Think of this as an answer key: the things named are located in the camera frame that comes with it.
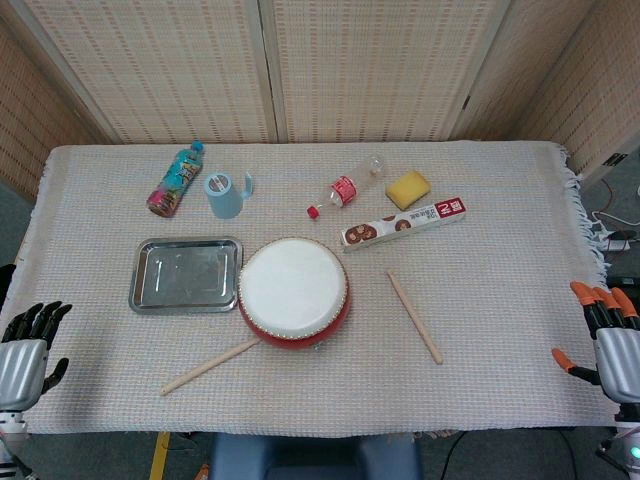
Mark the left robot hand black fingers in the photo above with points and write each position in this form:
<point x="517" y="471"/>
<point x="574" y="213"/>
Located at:
<point x="17" y="365"/>

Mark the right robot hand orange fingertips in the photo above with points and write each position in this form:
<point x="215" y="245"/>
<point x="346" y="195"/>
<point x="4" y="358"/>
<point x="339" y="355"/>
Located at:
<point x="620" y="360"/>

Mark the wooden drumstick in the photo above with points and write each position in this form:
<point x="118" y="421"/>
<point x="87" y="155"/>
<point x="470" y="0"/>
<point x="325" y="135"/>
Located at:
<point x="210" y="367"/>
<point x="415" y="317"/>

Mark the red drum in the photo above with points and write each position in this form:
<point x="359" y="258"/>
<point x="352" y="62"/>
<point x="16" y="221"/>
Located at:
<point x="292" y="285"/>

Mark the white power strip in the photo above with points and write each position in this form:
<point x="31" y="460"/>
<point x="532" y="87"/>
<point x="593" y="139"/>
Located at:
<point x="619" y="245"/>

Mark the woven beige tablecloth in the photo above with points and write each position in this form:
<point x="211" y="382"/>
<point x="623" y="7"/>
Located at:
<point x="500" y="300"/>

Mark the yellow floor tape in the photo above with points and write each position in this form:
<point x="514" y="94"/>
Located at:
<point x="160" y="457"/>

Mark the rectangular metal tray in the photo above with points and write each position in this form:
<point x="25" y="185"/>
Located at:
<point x="185" y="275"/>

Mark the black label plate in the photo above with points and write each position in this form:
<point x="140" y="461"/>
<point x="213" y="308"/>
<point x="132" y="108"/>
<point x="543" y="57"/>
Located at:
<point x="615" y="159"/>

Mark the bamboo folding screen panel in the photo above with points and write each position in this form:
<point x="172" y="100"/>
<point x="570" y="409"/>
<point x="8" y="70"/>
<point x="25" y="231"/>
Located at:
<point x="30" y="125"/>
<point x="150" y="75"/>
<point x="375" y="75"/>
<point x="600" y="100"/>
<point x="510" y="90"/>

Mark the colourful drink bottle blue cap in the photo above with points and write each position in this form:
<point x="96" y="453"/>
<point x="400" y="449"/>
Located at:
<point x="175" y="180"/>

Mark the long cling film box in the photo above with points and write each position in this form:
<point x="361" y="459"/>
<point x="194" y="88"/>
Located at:
<point x="405" y="225"/>

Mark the light blue plastic mug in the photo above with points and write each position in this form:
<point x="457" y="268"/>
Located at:
<point x="222" y="197"/>

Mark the yellow sponge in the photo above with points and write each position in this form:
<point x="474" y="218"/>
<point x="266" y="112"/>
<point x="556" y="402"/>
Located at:
<point x="407" y="189"/>

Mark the clear bottle red cap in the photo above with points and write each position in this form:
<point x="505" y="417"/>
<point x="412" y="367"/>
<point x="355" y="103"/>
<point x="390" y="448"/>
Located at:
<point x="342" y="190"/>

